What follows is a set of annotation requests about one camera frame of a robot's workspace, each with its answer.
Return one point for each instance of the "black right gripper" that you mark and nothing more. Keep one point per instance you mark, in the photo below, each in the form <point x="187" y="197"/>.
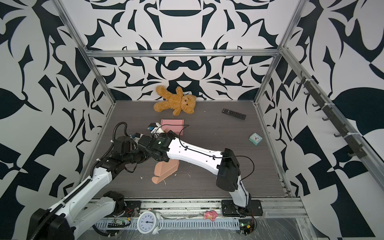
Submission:
<point x="171" y="134"/>

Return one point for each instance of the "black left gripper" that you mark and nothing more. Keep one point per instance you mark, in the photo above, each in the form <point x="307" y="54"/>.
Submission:
<point x="144" y="156"/>

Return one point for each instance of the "peach cardboard box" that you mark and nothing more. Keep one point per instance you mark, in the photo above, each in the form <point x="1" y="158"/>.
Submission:
<point x="164" y="170"/>

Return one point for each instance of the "pink cardboard box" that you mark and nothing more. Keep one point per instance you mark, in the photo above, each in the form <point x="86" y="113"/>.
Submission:
<point x="174" y="125"/>

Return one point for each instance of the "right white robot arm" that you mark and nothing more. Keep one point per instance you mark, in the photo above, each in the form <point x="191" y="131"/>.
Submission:
<point x="225" y="165"/>

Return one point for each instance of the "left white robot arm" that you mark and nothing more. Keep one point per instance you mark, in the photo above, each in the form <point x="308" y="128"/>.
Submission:
<point x="70" y="217"/>

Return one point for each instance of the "brown teddy bear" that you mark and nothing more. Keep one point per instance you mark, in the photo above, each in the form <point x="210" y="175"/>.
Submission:
<point x="177" y="102"/>

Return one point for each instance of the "white round alarm clock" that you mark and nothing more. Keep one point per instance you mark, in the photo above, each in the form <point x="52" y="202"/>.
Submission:
<point x="150" y="222"/>

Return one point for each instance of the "black remote control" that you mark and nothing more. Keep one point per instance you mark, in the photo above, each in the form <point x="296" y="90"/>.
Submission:
<point x="234" y="114"/>

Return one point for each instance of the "small pink toy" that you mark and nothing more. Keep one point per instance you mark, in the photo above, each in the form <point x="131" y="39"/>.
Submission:
<point x="210" y="215"/>

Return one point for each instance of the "small teal alarm clock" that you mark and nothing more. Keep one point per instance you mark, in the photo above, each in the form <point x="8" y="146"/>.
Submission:
<point x="255" y="139"/>

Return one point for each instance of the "green circuit board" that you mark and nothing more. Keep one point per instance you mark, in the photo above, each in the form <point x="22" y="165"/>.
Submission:
<point x="247" y="228"/>

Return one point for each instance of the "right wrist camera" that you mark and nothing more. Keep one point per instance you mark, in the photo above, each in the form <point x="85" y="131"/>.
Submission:
<point x="155" y="129"/>

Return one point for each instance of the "white slotted cable duct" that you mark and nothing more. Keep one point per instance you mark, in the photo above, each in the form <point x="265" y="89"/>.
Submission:
<point x="186" y="224"/>

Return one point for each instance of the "grey wall hook rail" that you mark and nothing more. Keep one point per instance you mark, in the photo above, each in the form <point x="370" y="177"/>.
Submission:
<point x="334" y="115"/>

